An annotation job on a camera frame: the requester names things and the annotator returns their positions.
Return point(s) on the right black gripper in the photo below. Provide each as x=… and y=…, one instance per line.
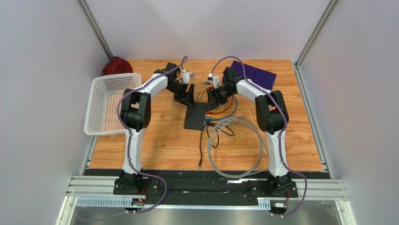
x=215, y=95

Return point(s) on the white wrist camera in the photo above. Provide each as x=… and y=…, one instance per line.
x=213, y=80
x=186, y=76

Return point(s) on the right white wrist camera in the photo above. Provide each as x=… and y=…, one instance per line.
x=213, y=80

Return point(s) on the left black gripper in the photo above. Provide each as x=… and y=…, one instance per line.
x=189, y=96

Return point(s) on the dark red cloth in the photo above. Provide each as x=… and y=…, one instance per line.
x=117, y=65

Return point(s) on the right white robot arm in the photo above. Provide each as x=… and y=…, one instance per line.
x=272, y=118

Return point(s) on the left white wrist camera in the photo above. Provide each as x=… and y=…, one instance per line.
x=186, y=76

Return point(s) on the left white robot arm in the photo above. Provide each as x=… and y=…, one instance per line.
x=135, y=115

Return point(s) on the aluminium frame rail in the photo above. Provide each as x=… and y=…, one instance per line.
x=97, y=191

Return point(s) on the purple cloth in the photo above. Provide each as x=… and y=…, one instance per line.
x=262, y=78

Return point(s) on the black network switch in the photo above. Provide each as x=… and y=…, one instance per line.
x=195, y=116

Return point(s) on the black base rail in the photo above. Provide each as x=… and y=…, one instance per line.
x=202, y=187

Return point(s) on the white plastic basket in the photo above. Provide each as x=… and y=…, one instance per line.
x=105, y=93

